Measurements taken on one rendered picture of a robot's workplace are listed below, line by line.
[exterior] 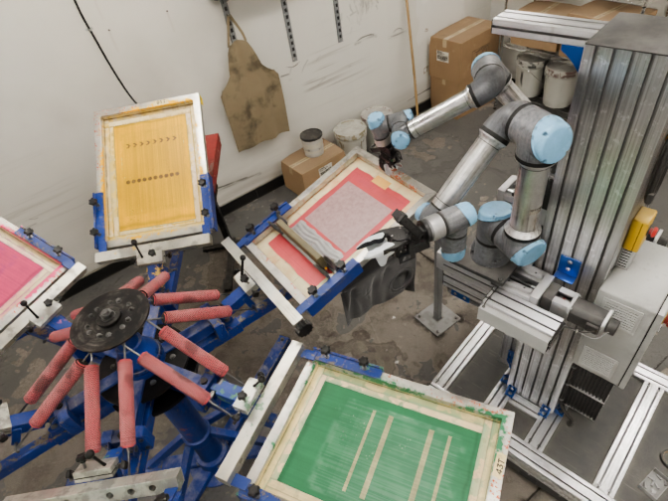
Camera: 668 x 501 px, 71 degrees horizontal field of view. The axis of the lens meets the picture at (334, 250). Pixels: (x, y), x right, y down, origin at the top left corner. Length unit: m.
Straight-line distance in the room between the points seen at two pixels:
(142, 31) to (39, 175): 1.21
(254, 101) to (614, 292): 3.07
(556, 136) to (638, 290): 0.75
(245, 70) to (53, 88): 1.34
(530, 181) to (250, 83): 2.90
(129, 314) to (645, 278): 1.88
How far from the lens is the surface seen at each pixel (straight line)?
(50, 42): 3.59
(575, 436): 2.72
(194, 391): 1.88
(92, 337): 1.94
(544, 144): 1.38
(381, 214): 2.20
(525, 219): 1.58
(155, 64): 3.76
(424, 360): 3.06
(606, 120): 1.59
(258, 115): 4.13
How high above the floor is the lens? 2.59
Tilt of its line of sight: 43 degrees down
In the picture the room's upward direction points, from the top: 11 degrees counter-clockwise
